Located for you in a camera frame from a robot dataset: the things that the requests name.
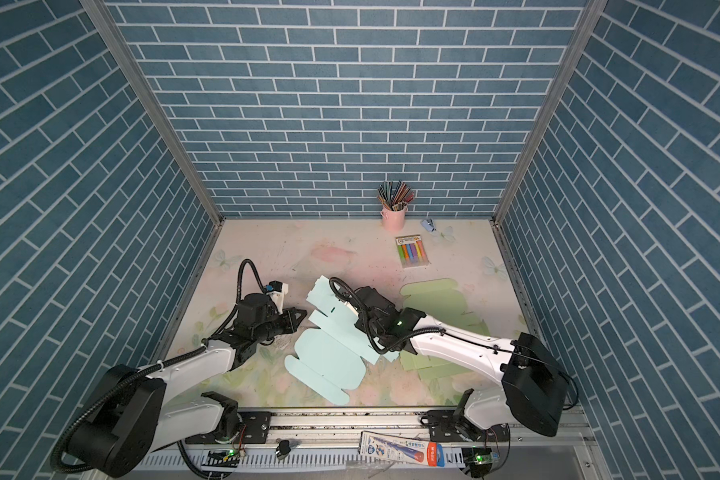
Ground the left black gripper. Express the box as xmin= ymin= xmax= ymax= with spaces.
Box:
xmin=252 ymin=307 xmax=309 ymax=345

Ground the light blue paper box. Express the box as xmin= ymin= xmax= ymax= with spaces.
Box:
xmin=284 ymin=276 xmax=399 ymax=406

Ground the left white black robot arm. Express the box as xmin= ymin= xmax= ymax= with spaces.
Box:
xmin=49 ymin=292 xmax=307 ymax=478

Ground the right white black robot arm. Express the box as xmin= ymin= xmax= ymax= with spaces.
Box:
xmin=342 ymin=287 xmax=573 ymax=437

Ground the light green flat paper box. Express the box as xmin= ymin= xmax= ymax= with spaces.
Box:
xmin=399 ymin=279 xmax=489 ymax=381

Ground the pack of coloured markers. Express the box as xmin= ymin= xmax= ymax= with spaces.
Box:
xmin=395 ymin=234 xmax=430 ymax=268

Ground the pink pencil cup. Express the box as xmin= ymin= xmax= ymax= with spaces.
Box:
xmin=381 ymin=206 xmax=408 ymax=232

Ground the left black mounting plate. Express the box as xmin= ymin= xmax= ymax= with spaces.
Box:
xmin=185 ymin=411 xmax=272 ymax=445

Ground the black mounting plate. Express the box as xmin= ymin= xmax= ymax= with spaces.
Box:
xmin=185 ymin=411 xmax=272 ymax=445
xmin=419 ymin=407 xmax=510 ymax=443

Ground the small black knob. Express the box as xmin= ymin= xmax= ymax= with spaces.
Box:
xmin=275 ymin=439 xmax=292 ymax=461

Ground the coloured pencils bundle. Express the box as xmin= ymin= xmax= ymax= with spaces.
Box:
xmin=376 ymin=181 xmax=415 ymax=212

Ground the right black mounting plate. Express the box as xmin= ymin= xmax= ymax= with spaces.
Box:
xmin=419 ymin=407 xmax=510 ymax=443

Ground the white red blue package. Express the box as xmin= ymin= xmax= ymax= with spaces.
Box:
xmin=359 ymin=431 xmax=446 ymax=467

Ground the left green circuit board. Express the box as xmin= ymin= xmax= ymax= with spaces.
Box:
xmin=202 ymin=449 xmax=242 ymax=470

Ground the right green lit device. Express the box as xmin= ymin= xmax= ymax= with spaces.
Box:
xmin=460 ymin=447 xmax=494 ymax=479

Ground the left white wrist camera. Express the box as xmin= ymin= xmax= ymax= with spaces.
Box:
xmin=265 ymin=281 xmax=289 ymax=314

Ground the left black corrugated cable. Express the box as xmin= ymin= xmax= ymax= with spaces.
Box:
xmin=49 ymin=257 xmax=268 ymax=480

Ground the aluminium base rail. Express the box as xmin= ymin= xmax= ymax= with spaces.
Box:
xmin=130 ymin=407 xmax=610 ymax=479

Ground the right black cable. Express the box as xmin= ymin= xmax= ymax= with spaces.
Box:
xmin=328 ymin=275 xmax=580 ymax=412

